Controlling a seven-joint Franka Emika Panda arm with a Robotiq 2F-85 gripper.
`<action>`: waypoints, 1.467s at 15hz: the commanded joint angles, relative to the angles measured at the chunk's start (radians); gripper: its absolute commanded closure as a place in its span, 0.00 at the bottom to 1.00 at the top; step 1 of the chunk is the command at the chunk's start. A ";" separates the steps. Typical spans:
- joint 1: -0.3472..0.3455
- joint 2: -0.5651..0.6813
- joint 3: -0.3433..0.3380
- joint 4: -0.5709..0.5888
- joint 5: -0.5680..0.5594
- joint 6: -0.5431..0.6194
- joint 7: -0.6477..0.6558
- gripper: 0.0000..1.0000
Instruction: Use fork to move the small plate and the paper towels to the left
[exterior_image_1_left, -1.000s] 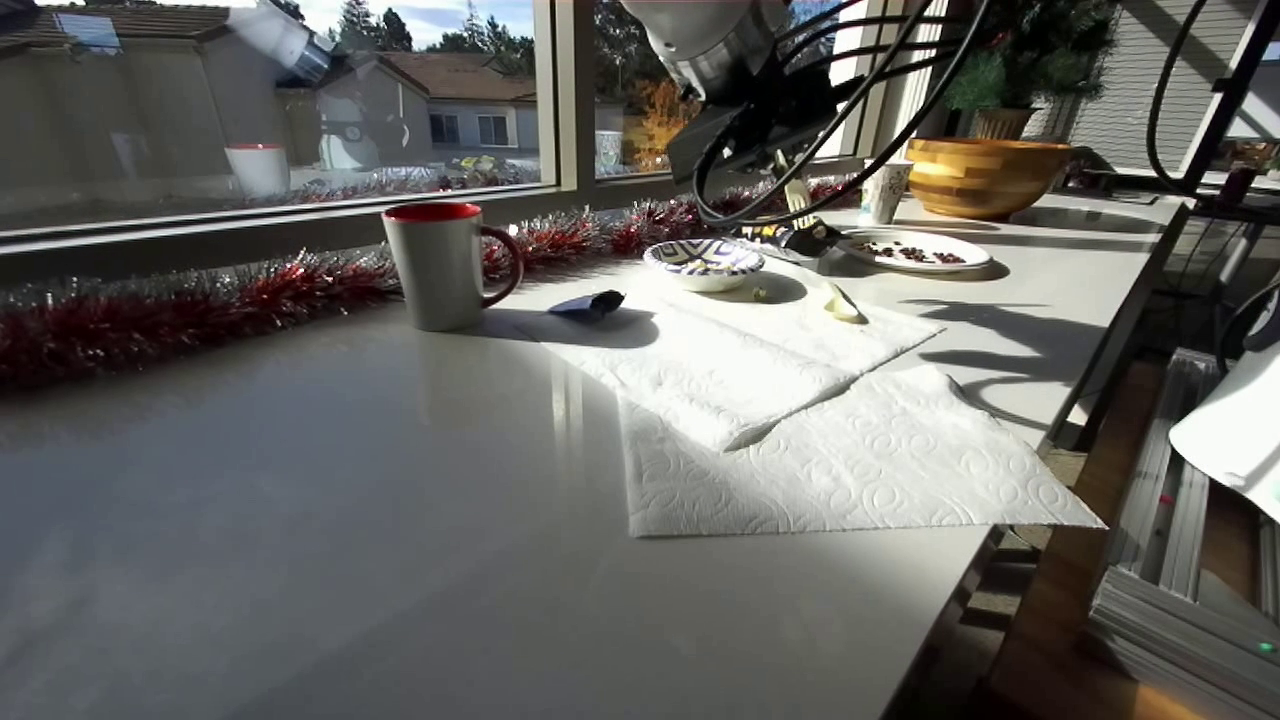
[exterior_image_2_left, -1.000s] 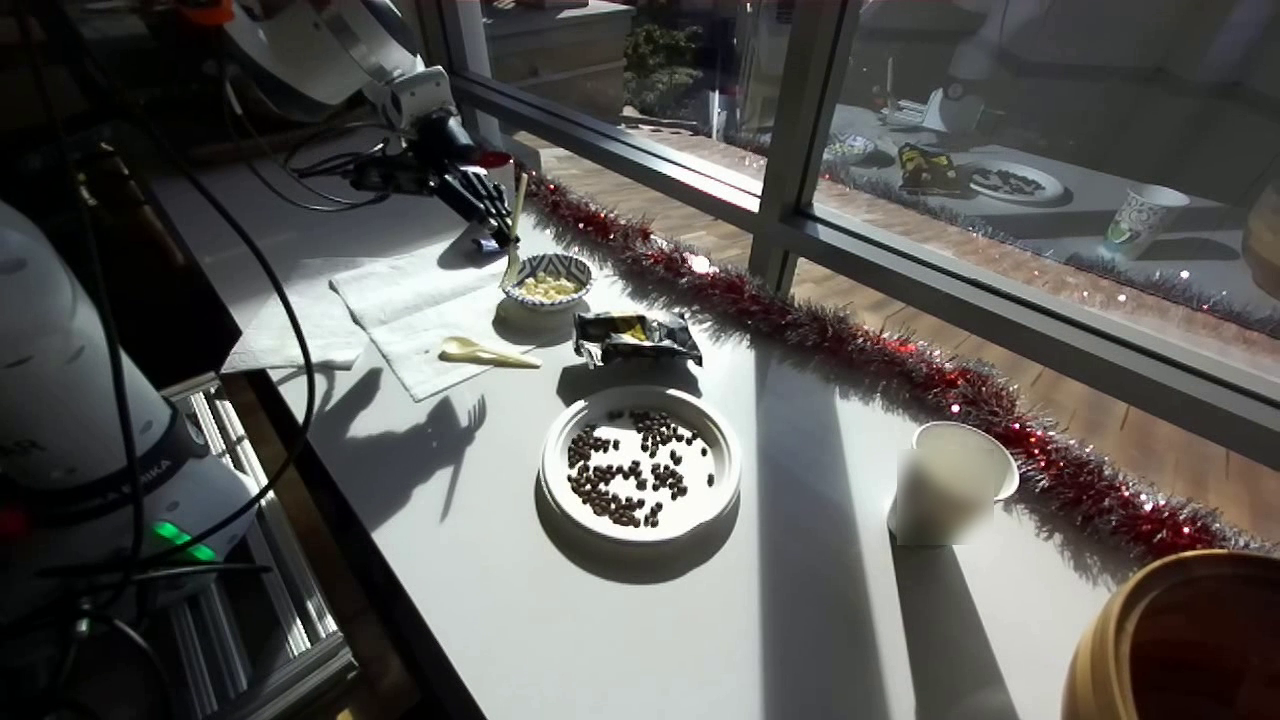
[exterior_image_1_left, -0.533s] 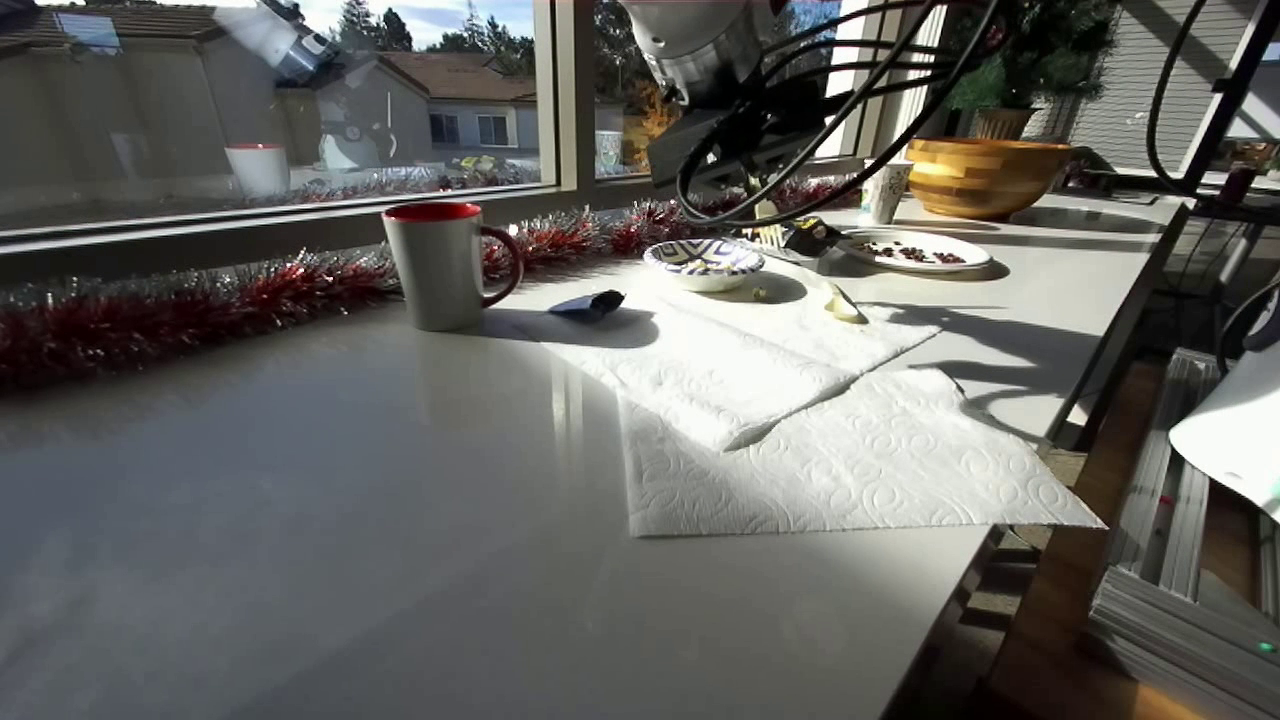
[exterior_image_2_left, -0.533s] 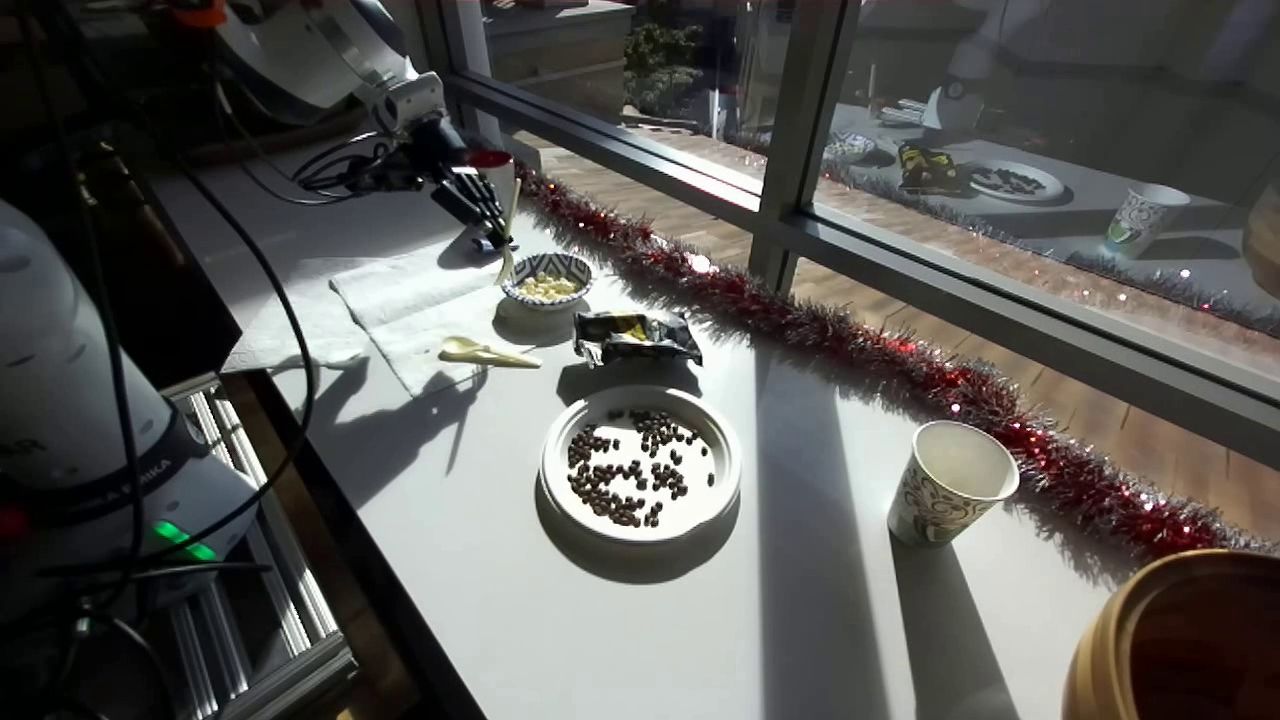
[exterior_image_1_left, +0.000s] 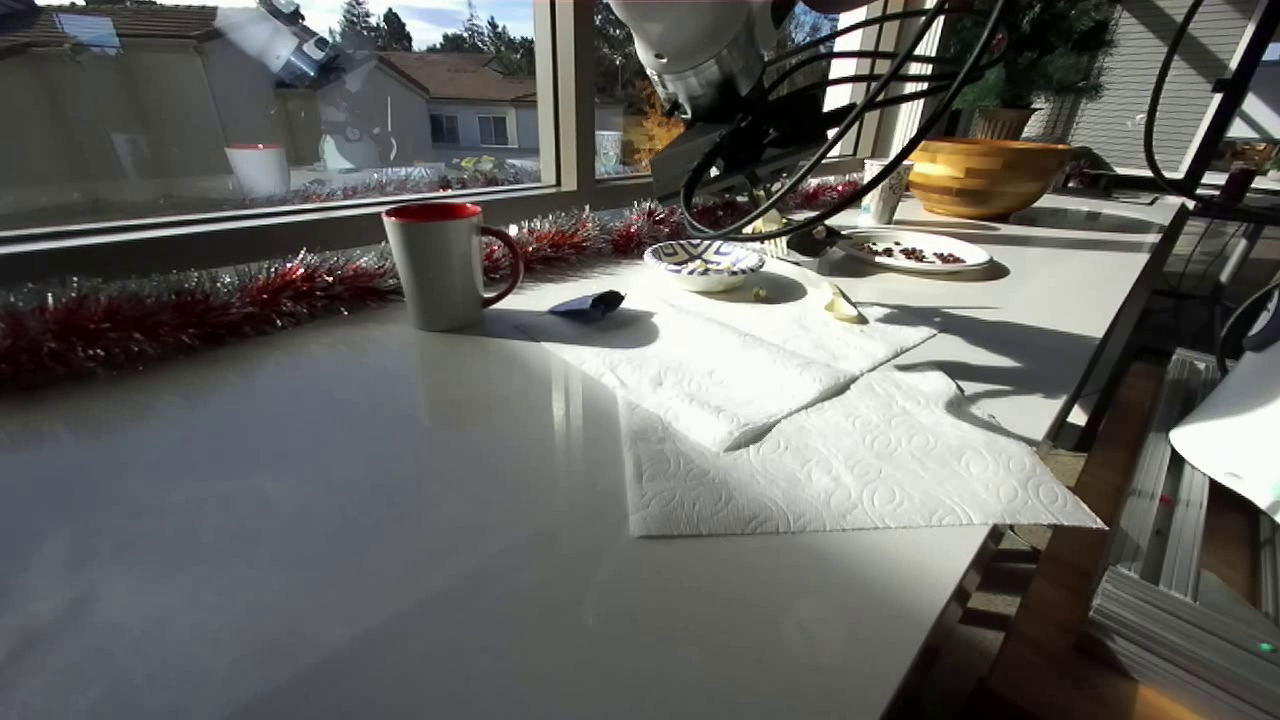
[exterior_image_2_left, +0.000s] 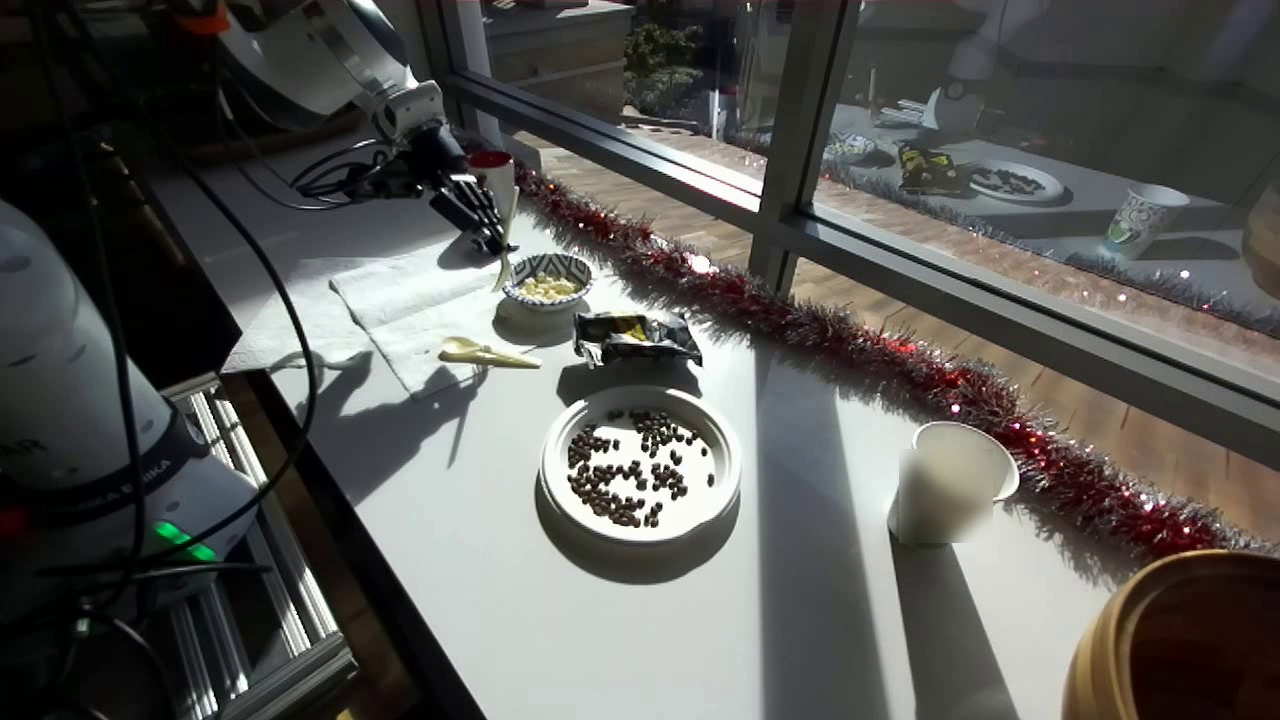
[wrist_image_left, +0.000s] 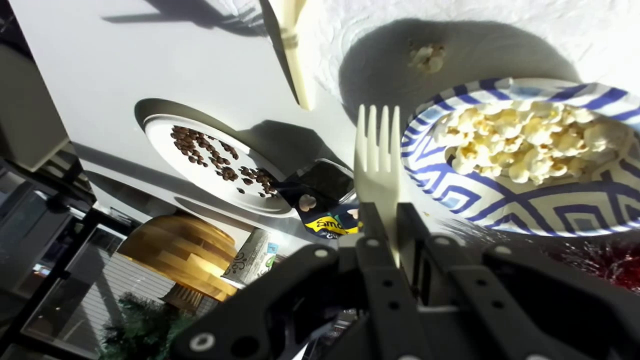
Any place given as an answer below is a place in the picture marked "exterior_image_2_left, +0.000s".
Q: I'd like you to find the black yellow snack bag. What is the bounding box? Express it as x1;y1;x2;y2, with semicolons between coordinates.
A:
571;307;709;374

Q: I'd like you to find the cream plastic spoon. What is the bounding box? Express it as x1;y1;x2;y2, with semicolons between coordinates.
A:
436;333;548;374

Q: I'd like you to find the aluminium rail frame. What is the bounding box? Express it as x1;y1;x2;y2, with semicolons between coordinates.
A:
155;374;362;720

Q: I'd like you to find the large white paper towel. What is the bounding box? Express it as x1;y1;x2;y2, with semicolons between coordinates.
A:
327;243;590;405

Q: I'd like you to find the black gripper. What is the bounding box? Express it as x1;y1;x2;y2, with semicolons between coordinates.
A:
417;123;521;259

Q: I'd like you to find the wooden bowl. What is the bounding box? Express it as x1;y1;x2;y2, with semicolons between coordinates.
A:
1058;545;1280;720

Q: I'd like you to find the patterned paper cup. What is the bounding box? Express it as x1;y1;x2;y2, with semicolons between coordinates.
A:
885;415;1022;554

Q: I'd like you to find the white plate with beans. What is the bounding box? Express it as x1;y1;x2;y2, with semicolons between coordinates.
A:
534;380;743;547

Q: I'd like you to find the small white food bowl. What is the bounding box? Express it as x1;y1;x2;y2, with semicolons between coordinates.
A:
498;249;600;326

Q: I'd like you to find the small white paper towel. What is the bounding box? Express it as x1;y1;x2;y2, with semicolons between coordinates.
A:
216;285;370;378

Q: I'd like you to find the green potted plant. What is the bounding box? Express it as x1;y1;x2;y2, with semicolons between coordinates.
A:
618;5;743;122

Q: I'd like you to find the red tinsel garland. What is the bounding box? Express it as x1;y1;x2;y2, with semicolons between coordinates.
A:
505;145;1234;560

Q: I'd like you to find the grey window frame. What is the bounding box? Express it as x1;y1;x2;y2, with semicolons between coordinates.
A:
436;0;1280;471

